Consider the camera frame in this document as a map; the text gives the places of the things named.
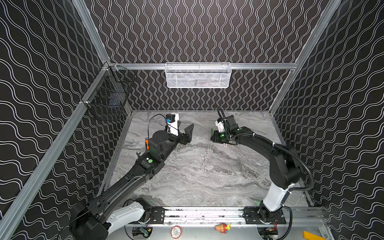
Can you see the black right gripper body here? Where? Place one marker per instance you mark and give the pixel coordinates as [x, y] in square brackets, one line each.
[218, 136]

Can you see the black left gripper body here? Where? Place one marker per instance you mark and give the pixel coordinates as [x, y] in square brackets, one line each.
[183, 137]

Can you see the green pen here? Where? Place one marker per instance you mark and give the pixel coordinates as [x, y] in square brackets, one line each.
[211, 141]

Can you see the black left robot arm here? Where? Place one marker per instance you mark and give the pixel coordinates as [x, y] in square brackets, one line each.
[103, 215]

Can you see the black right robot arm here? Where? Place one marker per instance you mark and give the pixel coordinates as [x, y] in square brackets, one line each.
[287, 171]

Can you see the small red yellow toy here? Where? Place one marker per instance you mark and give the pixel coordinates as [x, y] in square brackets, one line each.
[222, 228]

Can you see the yellow block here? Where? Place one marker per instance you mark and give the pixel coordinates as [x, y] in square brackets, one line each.
[310, 236]

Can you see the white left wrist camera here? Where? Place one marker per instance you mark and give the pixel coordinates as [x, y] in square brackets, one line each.
[172, 121]

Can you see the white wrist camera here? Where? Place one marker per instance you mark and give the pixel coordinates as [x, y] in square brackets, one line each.
[172, 121]
[220, 125]

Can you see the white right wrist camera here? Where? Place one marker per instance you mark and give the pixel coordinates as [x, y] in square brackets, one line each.
[220, 125]

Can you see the orange handled screwdriver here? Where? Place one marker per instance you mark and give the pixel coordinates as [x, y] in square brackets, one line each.
[147, 143]

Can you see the white wire mesh basket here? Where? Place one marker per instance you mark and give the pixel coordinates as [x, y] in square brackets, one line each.
[195, 75]

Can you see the black wire mesh basket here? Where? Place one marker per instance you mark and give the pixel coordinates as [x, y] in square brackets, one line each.
[108, 102]

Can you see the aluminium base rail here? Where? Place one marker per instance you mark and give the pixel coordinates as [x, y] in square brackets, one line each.
[169, 216]

